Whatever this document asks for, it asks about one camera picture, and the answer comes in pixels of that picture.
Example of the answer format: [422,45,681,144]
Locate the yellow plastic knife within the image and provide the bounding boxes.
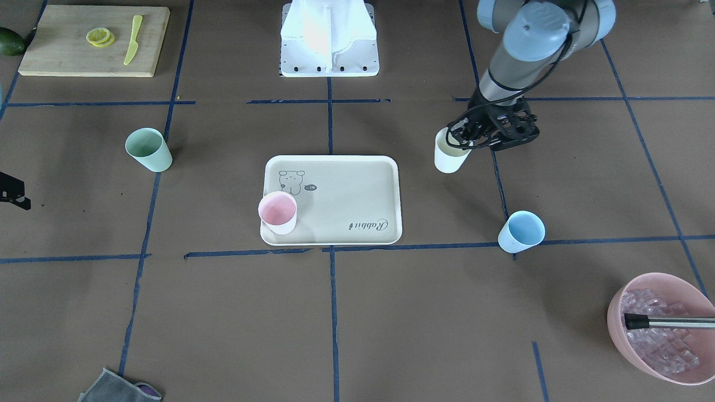
[123,15,143,65]

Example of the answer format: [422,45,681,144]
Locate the wooden cutting board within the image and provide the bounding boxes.
[18,4,170,77]

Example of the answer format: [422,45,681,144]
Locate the pink cup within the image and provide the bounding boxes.
[258,191,297,235]

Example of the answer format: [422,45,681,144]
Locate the green cup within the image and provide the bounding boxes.
[125,128,173,173]

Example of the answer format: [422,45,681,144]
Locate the grey folded cloth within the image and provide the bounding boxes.
[77,368,163,401]

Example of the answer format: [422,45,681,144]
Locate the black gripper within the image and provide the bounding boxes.
[450,104,503,149]

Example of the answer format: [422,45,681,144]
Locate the blue cup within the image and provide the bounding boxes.
[498,210,546,253]

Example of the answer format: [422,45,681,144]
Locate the metal tongs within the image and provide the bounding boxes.
[623,313,714,331]

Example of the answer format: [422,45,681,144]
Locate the cream cup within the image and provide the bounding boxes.
[433,127,471,174]

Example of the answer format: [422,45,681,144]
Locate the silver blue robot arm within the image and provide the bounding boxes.
[444,1,616,152]

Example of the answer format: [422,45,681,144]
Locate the wooden cup rack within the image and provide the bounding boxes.
[0,172,31,210]

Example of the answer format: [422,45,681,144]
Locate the black camera cable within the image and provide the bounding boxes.
[446,0,590,150]

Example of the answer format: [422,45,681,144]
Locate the green avocado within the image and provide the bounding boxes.
[0,26,27,56]

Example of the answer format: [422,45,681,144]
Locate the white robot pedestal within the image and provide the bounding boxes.
[279,1,380,77]

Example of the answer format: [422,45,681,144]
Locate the lemon slices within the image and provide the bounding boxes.
[86,27,116,48]

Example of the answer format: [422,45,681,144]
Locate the pink bowl with ice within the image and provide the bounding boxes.
[606,272,713,386]

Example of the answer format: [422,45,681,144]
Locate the cream rabbit tray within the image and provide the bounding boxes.
[260,155,403,245]

